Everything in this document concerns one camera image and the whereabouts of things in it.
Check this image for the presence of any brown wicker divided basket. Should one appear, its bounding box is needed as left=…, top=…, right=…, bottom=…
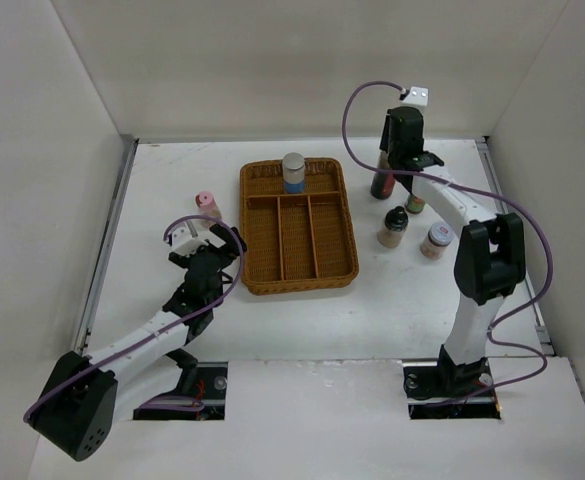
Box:
left=240, top=157, right=359, bottom=295

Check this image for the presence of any metal table rail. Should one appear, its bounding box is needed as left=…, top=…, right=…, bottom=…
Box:
left=72, top=134, right=139, bottom=352
left=476, top=138, right=555, bottom=334

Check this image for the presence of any yellow cap chili sauce bottle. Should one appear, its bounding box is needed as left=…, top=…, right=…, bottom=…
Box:
left=404, top=191, right=426, bottom=215

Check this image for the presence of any right metal table rail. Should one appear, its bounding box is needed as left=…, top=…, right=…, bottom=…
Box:
left=476, top=138, right=555, bottom=334

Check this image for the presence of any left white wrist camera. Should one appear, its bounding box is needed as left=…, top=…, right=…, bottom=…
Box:
left=164, top=222, right=207, bottom=257

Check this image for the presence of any blue label silver cap jar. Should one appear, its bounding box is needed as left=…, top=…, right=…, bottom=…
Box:
left=282, top=152, right=306, bottom=194

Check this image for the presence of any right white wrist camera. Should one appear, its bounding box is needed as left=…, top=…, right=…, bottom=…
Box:
left=400, top=86, right=429, bottom=108

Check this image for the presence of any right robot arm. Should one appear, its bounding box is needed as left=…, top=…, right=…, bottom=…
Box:
left=381, top=106, right=525, bottom=400

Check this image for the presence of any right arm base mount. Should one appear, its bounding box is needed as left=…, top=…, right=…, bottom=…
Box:
left=403, top=358, right=501, bottom=420

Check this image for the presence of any pink lid spice jar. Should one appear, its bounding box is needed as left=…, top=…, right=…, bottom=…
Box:
left=195, top=191, right=222, bottom=228

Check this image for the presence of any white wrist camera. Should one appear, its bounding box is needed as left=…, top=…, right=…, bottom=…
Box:
left=400, top=86, right=429, bottom=108
left=164, top=222, right=207, bottom=257

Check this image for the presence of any left metal table rail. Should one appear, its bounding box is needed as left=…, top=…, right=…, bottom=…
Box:
left=72, top=134, right=139, bottom=352

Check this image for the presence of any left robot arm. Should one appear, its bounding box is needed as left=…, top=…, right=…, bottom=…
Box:
left=23, top=220, right=247, bottom=462

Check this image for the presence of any black cap brown spice bottle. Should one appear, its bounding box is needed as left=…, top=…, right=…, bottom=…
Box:
left=377, top=206, right=409, bottom=249

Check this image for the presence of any tall dark sauce bottle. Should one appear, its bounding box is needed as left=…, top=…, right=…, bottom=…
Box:
left=370, top=150, right=395, bottom=200

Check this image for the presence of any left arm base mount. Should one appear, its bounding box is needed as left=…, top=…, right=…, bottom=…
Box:
left=132, top=349, right=229, bottom=421

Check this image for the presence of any small red label spice jar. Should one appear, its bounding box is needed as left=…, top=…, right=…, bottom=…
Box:
left=420, top=222, right=455, bottom=260

